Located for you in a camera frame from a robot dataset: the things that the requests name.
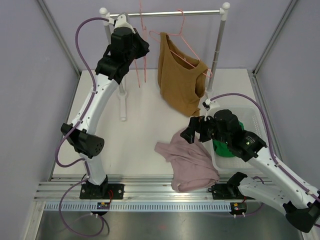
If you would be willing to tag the green tank top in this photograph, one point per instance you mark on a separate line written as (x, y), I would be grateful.
(225, 147)

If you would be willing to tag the white plastic basket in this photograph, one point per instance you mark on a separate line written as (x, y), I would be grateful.
(252, 121)

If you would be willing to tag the white clothes rack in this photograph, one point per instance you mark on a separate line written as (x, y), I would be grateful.
(223, 12)

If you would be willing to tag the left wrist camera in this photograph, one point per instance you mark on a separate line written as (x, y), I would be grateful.
(121, 21)

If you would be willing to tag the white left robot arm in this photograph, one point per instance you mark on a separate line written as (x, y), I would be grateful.
(80, 133)

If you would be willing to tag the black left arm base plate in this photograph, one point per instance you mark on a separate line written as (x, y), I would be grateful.
(89, 191)

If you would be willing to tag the white slotted cable duct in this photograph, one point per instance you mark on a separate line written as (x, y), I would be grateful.
(118, 206)

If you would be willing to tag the tan brown tank top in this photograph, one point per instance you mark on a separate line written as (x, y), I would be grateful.
(181, 78)

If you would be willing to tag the pink hanger of green top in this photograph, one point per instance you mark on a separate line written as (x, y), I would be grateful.
(137, 73)

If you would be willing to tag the aluminium front rail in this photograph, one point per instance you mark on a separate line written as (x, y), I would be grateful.
(144, 188)

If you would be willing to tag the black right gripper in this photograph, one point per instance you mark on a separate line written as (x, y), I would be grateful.
(199, 124)

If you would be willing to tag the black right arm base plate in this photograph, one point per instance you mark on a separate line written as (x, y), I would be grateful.
(224, 191)

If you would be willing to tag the pink hanger of tan top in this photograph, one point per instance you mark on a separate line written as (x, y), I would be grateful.
(209, 73)

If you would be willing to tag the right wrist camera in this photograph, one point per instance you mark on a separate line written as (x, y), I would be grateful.
(209, 106)

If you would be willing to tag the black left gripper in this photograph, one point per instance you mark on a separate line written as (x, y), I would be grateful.
(143, 45)

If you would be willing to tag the mauve pink tank top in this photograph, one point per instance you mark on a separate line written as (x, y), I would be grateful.
(191, 163)

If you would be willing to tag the pink hanger of mauve top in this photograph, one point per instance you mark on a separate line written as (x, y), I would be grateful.
(144, 37)

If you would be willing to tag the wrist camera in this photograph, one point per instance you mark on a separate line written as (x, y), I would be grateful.
(121, 21)
(209, 106)

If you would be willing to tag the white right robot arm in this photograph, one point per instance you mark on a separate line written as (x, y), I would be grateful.
(298, 200)

